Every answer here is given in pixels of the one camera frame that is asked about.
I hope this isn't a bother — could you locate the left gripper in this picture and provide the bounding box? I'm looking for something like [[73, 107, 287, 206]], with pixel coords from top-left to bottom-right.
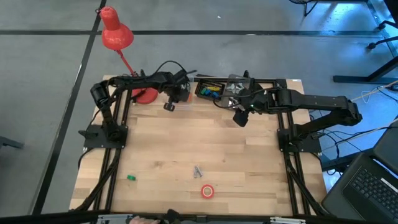
[[162, 70, 198, 112]]

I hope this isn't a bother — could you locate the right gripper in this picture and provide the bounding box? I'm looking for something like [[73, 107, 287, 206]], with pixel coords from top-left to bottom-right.
[[233, 82, 277, 128]]

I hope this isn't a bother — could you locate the red tape roll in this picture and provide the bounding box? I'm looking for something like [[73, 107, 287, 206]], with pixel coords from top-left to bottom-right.
[[200, 184, 215, 200]]

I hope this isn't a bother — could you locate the grey translucent bin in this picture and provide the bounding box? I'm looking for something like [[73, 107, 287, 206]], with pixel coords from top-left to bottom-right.
[[224, 73, 253, 100]]

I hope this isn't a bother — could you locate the black slotted basket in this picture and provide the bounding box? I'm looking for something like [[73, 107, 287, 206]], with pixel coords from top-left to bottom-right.
[[193, 78, 226, 101]]

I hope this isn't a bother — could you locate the red desk lamp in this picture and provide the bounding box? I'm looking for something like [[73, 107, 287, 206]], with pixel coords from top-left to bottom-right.
[[95, 6, 159, 105]]

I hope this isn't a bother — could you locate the black side desk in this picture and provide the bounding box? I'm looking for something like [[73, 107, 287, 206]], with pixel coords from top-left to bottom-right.
[[320, 148, 379, 172]]

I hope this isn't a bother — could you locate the black office desk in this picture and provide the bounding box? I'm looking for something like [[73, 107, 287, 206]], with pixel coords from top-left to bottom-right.
[[333, 55, 398, 85]]

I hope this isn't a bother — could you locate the person's hand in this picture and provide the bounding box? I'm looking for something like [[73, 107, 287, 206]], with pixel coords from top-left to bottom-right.
[[128, 216, 161, 224]]

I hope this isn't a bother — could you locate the open black laptop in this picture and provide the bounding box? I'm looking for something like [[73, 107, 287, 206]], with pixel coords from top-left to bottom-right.
[[322, 151, 398, 224]]

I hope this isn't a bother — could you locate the closed black laptop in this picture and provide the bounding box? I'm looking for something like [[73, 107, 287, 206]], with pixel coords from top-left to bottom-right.
[[372, 120, 398, 175]]

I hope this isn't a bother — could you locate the grey office chair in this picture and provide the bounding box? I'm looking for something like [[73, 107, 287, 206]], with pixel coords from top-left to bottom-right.
[[366, 20, 398, 50]]

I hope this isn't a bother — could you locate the grey metal stand foot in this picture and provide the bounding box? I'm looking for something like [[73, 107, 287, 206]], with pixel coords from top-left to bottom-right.
[[0, 132, 25, 150]]

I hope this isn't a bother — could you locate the black right camera cable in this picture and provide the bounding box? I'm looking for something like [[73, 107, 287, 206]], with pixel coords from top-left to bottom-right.
[[213, 98, 233, 110]]

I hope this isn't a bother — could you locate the black camera cable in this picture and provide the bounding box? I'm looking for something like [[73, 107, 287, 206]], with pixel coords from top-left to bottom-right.
[[213, 98, 233, 110], [152, 60, 188, 78]]

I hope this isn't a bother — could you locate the black left camera cable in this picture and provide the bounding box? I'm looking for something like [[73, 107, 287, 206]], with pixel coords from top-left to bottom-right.
[[152, 60, 188, 78]]

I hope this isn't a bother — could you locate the black aluminium table frame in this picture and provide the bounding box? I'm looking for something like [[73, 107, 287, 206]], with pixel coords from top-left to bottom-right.
[[74, 74, 330, 218]]

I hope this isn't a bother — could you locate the silver metal bracket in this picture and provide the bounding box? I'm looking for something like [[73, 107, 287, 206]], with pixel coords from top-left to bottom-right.
[[269, 217, 307, 224], [97, 213, 134, 224]]

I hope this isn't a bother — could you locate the yellow rope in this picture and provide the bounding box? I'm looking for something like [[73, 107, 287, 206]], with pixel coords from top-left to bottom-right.
[[348, 80, 398, 103]]

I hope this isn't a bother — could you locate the black camera mount rail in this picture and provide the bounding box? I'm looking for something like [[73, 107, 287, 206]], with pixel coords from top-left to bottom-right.
[[0, 210, 398, 224]]

